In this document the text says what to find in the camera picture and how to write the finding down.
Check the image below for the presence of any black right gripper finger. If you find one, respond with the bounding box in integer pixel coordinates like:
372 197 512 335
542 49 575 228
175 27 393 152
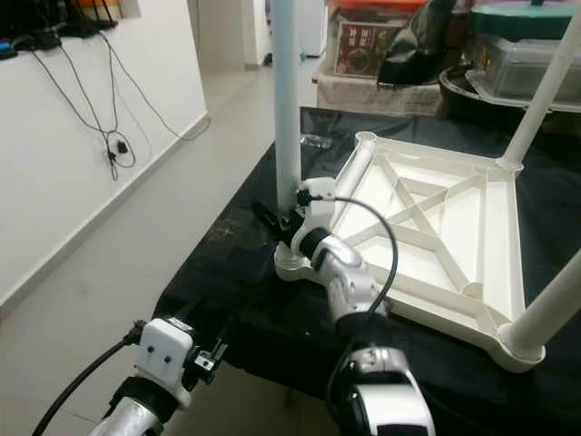
251 202 284 235

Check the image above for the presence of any black tablecloth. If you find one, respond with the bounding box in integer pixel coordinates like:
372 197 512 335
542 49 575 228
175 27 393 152
154 107 581 436

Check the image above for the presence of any large clear tape patch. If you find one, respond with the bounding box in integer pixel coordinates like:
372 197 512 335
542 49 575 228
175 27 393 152
209 218 260 255

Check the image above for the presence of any beige patterned bench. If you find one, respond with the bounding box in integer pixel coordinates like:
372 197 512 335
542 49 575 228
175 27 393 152
313 73 446 117

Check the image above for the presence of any white appliance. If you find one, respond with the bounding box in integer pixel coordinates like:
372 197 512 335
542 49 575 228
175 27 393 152
298 0 328 57

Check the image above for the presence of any clear box with orange lid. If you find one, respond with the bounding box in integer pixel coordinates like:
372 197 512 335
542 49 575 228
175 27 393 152
327 0 428 78

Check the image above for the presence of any cream plastic table top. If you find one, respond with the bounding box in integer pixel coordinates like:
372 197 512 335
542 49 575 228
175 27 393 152
274 132 546 373

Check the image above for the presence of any black plastic bag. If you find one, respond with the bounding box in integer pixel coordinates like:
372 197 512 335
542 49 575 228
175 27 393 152
377 0 478 87

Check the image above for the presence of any black round basin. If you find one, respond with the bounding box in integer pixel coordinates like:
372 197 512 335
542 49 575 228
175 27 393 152
440 64 581 124

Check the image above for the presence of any black wifi router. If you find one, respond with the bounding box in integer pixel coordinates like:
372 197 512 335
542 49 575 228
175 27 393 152
68 0 123 39

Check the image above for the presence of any clear plastic storage container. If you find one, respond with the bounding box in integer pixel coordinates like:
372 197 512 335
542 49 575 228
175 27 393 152
468 36 564 101

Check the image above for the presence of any black network box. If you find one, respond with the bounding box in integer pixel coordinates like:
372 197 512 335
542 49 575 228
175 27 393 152
27 32 64 51

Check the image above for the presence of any green pot lid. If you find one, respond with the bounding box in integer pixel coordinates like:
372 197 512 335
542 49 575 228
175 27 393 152
472 0 581 42

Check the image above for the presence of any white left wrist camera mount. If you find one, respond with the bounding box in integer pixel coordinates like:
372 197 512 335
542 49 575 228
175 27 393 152
136 318 196 405

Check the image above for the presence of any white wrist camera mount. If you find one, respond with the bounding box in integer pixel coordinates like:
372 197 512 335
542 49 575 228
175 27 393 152
136 318 196 405
289 177 339 255

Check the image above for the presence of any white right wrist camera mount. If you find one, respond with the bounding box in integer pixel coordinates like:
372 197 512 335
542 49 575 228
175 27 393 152
289 177 339 255

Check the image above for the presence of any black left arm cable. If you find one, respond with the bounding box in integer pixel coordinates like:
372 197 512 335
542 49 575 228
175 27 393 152
32 332 146 436

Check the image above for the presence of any thin grey wall cable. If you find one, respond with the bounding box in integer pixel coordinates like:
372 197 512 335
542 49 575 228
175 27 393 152
100 32 210 142

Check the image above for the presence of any thin black adapter cable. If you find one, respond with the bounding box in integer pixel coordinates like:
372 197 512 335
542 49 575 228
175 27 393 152
32 45 137 181

